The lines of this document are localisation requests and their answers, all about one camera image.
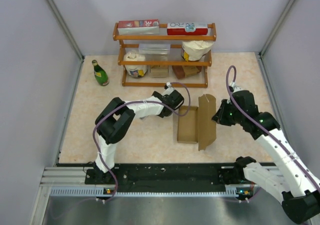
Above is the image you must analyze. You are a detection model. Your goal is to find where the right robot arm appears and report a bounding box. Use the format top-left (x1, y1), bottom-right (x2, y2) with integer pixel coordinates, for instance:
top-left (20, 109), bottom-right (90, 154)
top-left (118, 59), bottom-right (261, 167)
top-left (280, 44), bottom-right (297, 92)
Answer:
top-left (212, 90), bottom-right (320, 224)

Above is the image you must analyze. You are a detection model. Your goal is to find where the clear plastic container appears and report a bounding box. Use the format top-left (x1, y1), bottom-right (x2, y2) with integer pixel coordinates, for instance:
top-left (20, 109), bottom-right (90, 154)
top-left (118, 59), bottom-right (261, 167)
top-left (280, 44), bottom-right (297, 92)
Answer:
top-left (138, 43), bottom-right (171, 55)

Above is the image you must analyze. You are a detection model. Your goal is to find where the wooden three-tier shelf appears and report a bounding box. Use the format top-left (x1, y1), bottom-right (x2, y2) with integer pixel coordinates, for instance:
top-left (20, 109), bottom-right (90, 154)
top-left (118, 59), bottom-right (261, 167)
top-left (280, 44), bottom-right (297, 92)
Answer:
top-left (112, 23), bottom-right (217, 89)

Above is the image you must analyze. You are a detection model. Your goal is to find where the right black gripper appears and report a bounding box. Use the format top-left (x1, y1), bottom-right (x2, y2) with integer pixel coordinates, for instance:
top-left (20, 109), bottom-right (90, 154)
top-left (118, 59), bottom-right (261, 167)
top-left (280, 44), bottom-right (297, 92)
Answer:
top-left (212, 98), bottom-right (245, 126)

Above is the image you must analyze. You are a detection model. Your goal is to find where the brown cardboard box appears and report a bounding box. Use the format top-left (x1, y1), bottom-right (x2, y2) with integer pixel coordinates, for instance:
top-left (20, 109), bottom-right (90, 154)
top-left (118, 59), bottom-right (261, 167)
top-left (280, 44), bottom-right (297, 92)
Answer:
top-left (177, 94), bottom-right (217, 151)

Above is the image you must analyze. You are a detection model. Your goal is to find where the green glass bottle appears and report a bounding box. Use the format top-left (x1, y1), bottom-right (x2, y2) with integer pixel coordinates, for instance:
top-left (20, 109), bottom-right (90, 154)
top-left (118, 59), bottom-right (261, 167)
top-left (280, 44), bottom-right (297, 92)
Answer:
top-left (91, 59), bottom-right (109, 87)

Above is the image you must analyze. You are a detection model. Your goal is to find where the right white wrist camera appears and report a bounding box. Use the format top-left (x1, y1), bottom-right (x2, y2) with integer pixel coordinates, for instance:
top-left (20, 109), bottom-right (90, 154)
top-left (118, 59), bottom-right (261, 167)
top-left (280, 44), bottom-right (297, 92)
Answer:
top-left (229, 81), bottom-right (242, 94)

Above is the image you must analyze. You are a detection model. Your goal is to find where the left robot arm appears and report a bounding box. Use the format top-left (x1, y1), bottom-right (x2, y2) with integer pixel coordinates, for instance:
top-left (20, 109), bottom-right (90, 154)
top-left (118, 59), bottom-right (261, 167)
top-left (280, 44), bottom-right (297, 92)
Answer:
top-left (92, 87), bottom-right (185, 184)

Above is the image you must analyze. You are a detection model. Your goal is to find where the grey slotted cable duct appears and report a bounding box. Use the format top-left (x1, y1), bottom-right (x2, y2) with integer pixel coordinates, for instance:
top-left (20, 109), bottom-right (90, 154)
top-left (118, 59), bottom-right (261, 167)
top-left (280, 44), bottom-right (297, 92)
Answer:
top-left (50, 186), bottom-right (253, 198)

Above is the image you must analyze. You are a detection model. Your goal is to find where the tan cardboard block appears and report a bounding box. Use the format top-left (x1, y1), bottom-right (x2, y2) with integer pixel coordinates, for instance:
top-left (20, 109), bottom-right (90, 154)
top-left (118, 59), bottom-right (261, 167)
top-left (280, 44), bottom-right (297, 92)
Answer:
top-left (150, 65), bottom-right (169, 78)

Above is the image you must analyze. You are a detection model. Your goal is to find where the red silver foil box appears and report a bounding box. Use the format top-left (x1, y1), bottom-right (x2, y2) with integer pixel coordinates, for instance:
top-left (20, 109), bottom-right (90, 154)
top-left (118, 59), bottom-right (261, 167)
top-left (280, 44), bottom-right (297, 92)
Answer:
top-left (117, 19), bottom-right (160, 35)

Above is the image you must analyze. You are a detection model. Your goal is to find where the large white paper bag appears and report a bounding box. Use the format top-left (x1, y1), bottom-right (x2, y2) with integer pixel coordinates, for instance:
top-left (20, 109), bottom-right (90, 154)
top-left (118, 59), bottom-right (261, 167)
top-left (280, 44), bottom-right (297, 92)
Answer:
top-left (181, 40), bottom-right (215, 62)

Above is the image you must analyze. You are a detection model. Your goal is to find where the brown brick package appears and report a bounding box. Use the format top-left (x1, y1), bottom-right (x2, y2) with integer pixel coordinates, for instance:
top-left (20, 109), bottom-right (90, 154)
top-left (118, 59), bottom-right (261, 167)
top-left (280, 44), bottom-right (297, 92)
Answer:
top-left (172, 65), bottom-right (202, 80)

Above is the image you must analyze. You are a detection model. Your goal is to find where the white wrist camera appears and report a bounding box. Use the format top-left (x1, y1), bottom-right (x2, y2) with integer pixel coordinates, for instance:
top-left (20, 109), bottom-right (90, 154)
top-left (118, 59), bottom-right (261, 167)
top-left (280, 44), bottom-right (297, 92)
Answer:
top-left (229, 81), bottom-right (242, 94)
top-left (162, 82), bottom-right (175, 96)

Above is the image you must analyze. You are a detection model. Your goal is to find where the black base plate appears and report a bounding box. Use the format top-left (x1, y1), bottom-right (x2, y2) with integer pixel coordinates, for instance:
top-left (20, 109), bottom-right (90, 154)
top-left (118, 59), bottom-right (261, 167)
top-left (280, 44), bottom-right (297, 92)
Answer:
top-left (84, 162), bottom-right (265, 193)

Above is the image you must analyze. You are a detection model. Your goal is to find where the red white carton box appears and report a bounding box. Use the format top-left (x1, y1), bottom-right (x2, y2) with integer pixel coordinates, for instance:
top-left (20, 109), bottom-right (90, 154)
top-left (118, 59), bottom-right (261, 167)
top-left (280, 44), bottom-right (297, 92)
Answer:
top-left (166, 22), bottom-right (209, 36)

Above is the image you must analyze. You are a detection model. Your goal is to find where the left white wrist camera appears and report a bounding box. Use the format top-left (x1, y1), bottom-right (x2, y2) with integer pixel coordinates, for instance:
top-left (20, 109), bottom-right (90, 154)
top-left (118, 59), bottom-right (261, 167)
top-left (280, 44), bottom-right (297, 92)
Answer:
top-left (162, 82), bottom-right (175, 96)

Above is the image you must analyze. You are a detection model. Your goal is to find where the small white flour bag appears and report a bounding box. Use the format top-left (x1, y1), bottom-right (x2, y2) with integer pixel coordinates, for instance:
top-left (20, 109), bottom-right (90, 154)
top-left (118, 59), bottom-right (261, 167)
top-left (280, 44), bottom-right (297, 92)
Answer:
top-left (123, 49), bottom-right (148, 79)

